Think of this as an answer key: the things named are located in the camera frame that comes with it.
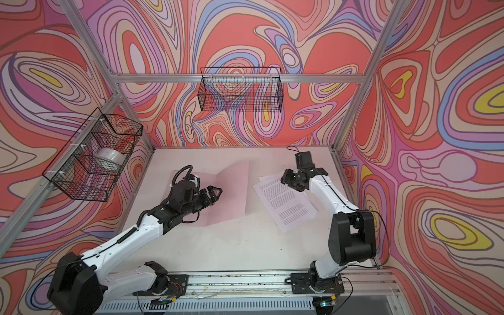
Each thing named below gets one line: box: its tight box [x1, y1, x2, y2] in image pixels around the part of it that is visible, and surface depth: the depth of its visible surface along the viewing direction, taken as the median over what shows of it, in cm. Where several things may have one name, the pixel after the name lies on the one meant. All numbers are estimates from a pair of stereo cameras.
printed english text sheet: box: [252, 175, 319, 233], surface depth 98 cm
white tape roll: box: [95, 147, 128, 170], surface depth 75 cm
